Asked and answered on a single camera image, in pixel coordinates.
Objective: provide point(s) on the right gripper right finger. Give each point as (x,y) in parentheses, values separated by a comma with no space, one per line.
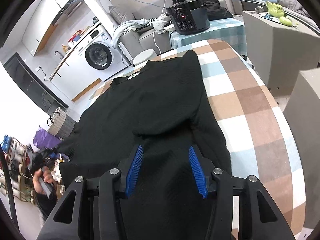
(259,215)

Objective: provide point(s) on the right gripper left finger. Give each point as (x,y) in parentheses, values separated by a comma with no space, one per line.
(90,208)

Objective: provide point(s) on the black knit sweater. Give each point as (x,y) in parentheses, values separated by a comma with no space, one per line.
(165,109)

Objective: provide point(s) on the person's left hand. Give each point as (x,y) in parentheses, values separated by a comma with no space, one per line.
(43,173)

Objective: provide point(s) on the purple bag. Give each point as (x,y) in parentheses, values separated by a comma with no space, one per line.
(43,139)

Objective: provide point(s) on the cluttered shelf rack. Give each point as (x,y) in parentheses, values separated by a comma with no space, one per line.
(17,161)

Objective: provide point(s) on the woven laundry basket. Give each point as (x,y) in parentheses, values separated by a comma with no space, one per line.
(60,124)

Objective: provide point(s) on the checkered plaid tablecloth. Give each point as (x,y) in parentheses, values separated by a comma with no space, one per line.
(258,136)

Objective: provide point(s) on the grey storage box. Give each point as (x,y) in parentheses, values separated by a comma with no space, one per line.
(302,115)
(278,52)

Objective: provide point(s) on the white front-load washing machine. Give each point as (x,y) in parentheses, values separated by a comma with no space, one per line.
(95,51)

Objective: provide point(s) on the white round stool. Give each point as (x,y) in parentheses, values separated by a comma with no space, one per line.
(144,56)

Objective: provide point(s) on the range hood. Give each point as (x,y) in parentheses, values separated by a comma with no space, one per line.
(67,11)

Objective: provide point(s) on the grey white blanket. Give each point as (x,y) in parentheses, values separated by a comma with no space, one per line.
(157,23)

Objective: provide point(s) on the grey sofa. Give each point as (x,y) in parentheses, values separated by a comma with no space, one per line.
(136,42)

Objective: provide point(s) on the light blue checkered side cloth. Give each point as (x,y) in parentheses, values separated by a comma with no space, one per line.
(229,30)

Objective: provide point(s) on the green plush toy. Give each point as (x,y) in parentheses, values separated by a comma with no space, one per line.
(276,10)

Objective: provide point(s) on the dark electric pressure cooker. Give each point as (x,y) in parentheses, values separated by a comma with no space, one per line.
(188,16)

